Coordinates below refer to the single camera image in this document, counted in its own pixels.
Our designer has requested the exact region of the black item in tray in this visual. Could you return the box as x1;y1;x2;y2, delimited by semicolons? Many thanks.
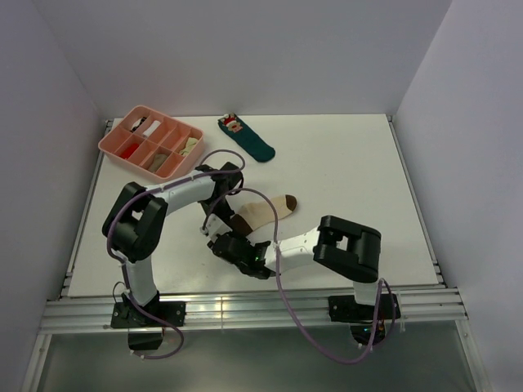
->
131;117;147;132

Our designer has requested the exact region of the pink divided organizer tray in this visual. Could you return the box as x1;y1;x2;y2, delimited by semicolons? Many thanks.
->
98;105;205;184

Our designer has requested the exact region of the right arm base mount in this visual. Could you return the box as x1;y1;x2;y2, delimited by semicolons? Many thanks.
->
328;293;401;345

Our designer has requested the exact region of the striped beige brown sock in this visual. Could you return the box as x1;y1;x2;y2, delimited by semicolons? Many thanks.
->
230;194;297;236

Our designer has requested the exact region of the dark green Christmas sock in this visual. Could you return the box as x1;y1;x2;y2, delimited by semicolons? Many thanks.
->
217;114;275;163

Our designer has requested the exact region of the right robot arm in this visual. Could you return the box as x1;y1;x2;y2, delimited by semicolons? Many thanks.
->
200;214;382;319

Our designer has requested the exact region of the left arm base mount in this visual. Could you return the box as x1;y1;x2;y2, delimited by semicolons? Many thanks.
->
110;294;186;353

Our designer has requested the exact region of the red rolled item in tray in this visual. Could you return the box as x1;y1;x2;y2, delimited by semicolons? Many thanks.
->
119;143;140;159

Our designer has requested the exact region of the white rolled item in tray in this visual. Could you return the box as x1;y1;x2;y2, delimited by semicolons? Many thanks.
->
142;120;161;138

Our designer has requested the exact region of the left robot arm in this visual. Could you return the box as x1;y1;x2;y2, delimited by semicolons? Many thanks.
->
102;163;243;326

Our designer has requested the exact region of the cream yellow sock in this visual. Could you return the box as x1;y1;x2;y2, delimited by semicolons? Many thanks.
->
178;137;199;157

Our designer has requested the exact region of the aluminium front rail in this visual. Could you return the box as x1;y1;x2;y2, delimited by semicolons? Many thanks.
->
38;286;468;335

